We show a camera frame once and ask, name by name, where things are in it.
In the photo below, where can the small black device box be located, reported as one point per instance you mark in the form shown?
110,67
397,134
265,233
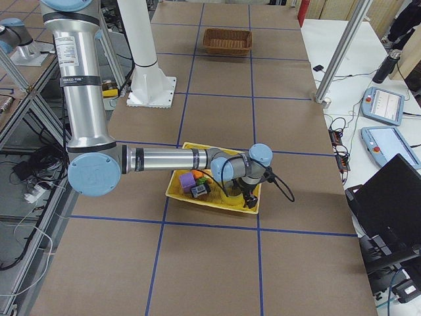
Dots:
318,68

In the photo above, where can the yellow clear tape roll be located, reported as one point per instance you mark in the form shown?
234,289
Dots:
232,197

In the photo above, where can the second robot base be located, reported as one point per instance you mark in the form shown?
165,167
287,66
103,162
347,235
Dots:
16,39

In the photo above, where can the black water bottle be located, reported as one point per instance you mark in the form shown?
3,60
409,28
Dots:
387,66

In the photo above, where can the teach pendant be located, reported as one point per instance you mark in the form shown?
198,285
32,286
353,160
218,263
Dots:
383,143
383,106

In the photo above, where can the near teach pendant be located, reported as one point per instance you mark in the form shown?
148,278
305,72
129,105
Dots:
383,143

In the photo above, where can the far teach pendant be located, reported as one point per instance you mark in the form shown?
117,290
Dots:
383,106

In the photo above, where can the aluminium frame post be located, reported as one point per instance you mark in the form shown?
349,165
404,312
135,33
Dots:
344,44

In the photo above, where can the purple foam block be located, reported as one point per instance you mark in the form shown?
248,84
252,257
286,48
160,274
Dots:
187,181

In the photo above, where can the black laptop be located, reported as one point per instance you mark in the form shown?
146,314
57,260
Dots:
389,202

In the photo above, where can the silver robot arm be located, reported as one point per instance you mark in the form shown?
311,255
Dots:
97,162

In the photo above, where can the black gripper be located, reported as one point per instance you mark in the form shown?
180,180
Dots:
243,190

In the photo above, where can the orange toy carrot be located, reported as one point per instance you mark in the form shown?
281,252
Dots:
199,177

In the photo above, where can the black monitor stand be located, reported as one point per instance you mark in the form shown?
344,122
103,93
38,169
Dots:
377,255

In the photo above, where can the black usb hub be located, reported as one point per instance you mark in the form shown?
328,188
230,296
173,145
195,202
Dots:
341,153

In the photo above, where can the brown wicker basket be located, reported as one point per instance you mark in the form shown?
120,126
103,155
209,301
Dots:
219,41

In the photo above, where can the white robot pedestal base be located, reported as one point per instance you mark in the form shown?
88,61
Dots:
150,86

